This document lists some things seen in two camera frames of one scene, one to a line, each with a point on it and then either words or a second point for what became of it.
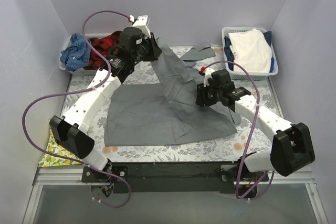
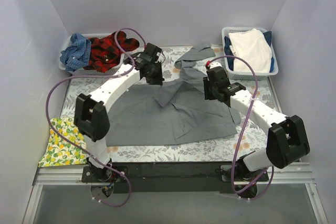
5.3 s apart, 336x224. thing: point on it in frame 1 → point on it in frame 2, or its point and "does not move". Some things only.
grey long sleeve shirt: x=167 y=112 does not move
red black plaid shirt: x=105 y=45 does not move
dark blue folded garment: x=230 y=56 does not move
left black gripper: x=154 y=49 → x=155 y=77
